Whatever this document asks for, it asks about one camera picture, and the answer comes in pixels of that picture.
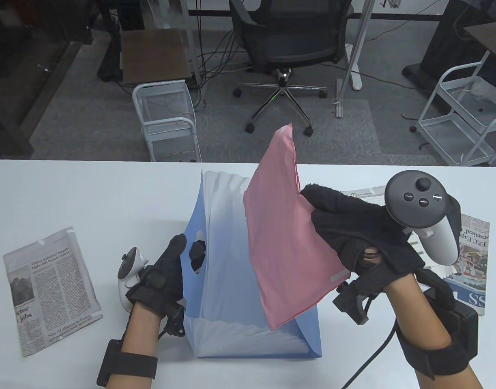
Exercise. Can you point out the person's right hand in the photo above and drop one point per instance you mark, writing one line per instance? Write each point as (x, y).
(353, 219)

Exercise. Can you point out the person's left hand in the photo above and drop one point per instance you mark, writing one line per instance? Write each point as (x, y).
(162, 279)

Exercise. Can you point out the printed flowchart paper material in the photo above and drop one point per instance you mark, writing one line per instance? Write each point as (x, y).
(365, 194)

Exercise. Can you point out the pink paper material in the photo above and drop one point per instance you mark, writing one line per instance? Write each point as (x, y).
(284, 243)

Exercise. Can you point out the newspaper material with mountain photo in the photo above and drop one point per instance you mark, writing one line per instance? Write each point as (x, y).
(53, 291)

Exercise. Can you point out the newspaper material with blue banner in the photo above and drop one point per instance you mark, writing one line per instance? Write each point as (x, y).
(473, 251)

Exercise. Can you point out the person's right forearm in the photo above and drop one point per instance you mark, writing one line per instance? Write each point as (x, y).
(418, 312)

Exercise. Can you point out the person's left forearm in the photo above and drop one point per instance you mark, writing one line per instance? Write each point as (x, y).
(142, 332)

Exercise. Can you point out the left white black controller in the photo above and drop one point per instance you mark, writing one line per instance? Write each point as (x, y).
(128, 263)

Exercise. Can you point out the white black controller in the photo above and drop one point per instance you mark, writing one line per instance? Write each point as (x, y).
(128, 263)
(418, 202)

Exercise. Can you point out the right white black controller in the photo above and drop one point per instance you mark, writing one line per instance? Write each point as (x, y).
(418, 202)

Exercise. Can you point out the clear plastic bag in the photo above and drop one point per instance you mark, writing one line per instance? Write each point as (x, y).
(487, 93)

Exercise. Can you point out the black office chair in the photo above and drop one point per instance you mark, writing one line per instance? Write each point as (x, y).
(292, 40)

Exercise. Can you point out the dark desk with brown top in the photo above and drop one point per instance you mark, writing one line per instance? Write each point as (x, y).
(442, 40)

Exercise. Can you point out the brown wooden side table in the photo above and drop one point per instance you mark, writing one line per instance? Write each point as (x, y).
(154, 52)

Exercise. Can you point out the white desk frame leg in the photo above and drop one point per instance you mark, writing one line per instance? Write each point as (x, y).
(359, 40)

